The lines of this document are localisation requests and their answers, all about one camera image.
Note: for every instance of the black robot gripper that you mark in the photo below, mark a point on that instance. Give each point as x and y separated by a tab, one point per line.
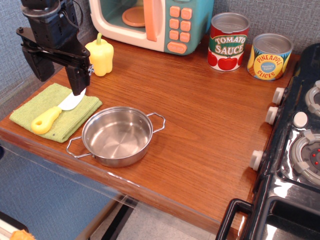
53	38

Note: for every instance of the yellow toy bell pepper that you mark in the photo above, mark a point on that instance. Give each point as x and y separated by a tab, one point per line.
101	55

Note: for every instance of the stainless steel pot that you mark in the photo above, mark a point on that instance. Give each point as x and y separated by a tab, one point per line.
118	136

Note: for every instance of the green folded cloth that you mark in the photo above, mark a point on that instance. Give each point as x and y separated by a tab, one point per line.
67	122

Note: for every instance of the toy microwave teal and cream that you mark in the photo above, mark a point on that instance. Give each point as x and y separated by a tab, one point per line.
169	26

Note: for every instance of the orange object bottom left corner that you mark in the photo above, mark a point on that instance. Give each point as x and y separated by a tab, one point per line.
21	235

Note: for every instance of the tomato sauce can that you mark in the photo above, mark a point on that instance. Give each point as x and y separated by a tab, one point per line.
227	41

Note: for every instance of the pineapple slices can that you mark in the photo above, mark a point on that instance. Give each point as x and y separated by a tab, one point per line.
269	56

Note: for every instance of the white stove knob bottom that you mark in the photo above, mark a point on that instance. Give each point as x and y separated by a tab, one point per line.
256	159

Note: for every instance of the white stove knob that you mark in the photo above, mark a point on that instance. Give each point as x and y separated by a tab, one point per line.
271	114
256	159
278	95

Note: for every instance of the white stove knob middle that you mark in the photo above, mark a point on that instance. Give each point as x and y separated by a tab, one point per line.
271	114

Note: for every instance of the white stove knob top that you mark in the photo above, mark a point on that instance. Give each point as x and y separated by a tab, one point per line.
278	95

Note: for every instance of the black toy stove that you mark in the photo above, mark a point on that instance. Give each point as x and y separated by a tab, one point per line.
286	193

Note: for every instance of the yellow handled toy knife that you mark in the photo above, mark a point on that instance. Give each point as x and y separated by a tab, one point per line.
44	122

